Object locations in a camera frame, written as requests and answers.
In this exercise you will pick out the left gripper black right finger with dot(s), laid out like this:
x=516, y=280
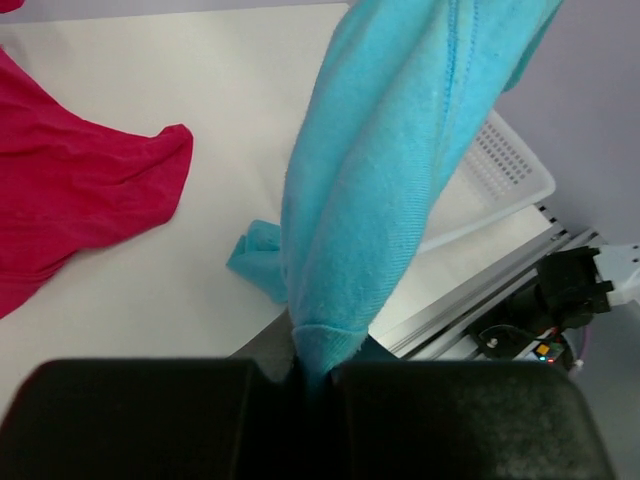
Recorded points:
x=465, y=420

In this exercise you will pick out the aluminium rail base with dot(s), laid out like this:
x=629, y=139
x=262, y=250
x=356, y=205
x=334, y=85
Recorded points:
x=439, y=331

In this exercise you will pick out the teal t shirt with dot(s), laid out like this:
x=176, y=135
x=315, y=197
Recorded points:
x=402, y=91

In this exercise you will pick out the red t shirt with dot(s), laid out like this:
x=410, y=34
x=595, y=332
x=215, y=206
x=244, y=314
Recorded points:
x=69, y=185

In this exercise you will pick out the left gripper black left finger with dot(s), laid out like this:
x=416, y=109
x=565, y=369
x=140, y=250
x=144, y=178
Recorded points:
x=149, y=419

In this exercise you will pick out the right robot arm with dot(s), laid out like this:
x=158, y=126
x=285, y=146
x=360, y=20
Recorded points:
x=547, y=320

